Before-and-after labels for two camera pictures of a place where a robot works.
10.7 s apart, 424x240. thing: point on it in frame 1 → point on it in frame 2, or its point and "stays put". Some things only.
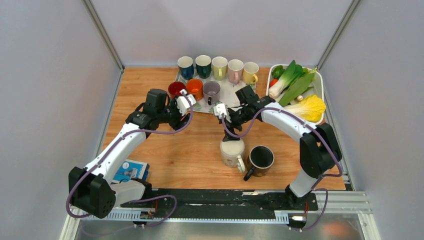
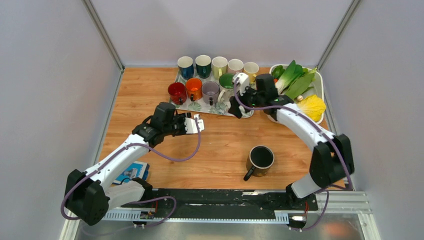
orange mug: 195,86 stays put
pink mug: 235,71 stays put
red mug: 174,88 stays put
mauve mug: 211,92 stays put
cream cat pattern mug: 231,152 → 226,83
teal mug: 203,65 stays put
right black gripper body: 238,118 → 252,99
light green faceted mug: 219,66 stays put
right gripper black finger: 228,137 → 234,109
